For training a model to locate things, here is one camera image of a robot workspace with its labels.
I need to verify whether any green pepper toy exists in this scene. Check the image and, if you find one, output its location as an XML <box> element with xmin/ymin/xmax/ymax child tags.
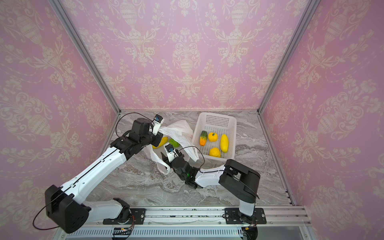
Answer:
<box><xmin>169</xmin><ymin>139</ymin><xmax>180</xmax><ymax>148</ymax></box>

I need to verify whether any yellow banana toy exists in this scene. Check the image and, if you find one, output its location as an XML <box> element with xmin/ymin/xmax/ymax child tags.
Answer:
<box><xmin>152</xmin><ymin>137</ymin><xmax>169</xmax><ymax>149</ymax></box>

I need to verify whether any white plastic bag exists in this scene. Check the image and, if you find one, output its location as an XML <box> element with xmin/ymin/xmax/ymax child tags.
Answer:
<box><xmin>144</xmin><ymin>120</ymin><xmax>199</xmax><ymax>175</ymax></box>

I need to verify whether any green yellow mango toy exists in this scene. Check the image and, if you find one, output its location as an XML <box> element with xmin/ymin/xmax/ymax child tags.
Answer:
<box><xmin>199</xmin><ymin>131</ymin><xmax>208</xmax><ymax>147</ymax></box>

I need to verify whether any yellow lemon toy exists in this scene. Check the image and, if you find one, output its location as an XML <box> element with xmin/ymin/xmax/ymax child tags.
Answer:
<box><xmin>209</xmin><ymin>148</ymin><xmax>221</xmax><ymax>158</ymax></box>

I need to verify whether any yellow bell pepper toy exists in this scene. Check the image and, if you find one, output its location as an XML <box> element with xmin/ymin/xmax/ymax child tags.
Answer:
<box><xmin>208</xmin><ymin>132</ymin><xmax>218</xmax><ymax>142</ymax></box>

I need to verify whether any white perforated plastic basket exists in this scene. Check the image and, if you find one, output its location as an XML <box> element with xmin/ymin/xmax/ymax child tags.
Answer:
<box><xmin>192</xmin><ymin>112</ymin><xmax>237</xmax><ymax>161</ymax></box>

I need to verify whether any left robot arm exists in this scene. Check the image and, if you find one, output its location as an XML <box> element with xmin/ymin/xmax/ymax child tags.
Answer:
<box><xmin>45</xmin><ymin>115</ymin><xmax>164</xmax><ymax>234</ymax></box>

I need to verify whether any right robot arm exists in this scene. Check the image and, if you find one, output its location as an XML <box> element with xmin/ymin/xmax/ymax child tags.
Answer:
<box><xmin>161</xmin><ymin>152</ymin><xmax>261</xmax><ymax>225</ymax></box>

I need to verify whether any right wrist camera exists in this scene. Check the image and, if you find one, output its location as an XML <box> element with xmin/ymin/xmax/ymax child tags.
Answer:
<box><xmin>165</xmin><ymin>143</ymin><xmax>179</xmax><ymax>163</ymax></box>

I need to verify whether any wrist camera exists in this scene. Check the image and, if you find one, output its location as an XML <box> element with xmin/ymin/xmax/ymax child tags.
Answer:
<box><xmin>152</xmin><ymin>114</ymin><xmax>164</xmax><ymax>136</ymax></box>
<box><xmin>165</xmin><ymin>143</ymin><xmax>179</xmax><ymax>163</ymax></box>

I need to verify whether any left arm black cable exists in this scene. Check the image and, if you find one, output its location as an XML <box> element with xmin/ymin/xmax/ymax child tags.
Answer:
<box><xmin>32</xmin><ymin>112</ymin><xmax>155</xmax><ymax>231</ymax></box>

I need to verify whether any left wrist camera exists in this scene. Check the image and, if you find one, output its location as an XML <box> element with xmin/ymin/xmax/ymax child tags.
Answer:
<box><xmin>152</xmin><ymin>114</ymin><xmax>164</xmax><ymax>136</ymax></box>

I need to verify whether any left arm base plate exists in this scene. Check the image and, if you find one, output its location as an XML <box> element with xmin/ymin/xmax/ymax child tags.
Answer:
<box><xmin>103</xmin><ymin>208</ymin><xmax>146</xmax><ymax>225</ymax></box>

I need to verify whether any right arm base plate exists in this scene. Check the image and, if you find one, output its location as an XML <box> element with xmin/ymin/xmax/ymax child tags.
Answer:
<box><xmin>222</xmin><ymin>208</ymin><xmax>267</xmax><ymax>225</ymax></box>

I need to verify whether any aluminium front rail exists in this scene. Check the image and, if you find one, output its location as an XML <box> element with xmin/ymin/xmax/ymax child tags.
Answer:
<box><xmin>85</xmin><ymin>205</ymin><xmax>311</xmax><ymax>227</ymax></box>

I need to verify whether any left aluminium corner post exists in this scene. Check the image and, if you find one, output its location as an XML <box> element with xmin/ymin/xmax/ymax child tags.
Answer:
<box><xmin>48</xmin><ymin>0</ymin><xmax>121</xmax><ymax>115</ymax></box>

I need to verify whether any aluminium corner post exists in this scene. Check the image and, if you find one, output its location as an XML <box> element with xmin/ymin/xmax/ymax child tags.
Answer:
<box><xmin>258</xmin><ymin>0</ymin><xmax>321</xmax><ymax>116</ymax></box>
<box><xmin>48</xmin><ymin>0</ymin><xmax>121</xmax><ymax>115</ymax></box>

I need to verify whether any right aluminium corner post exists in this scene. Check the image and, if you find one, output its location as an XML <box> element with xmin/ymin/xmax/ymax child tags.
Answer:
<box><xmin>258</xmin><ymin>0</ymin><xmax>321</xmax><ymax>116</ymax></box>

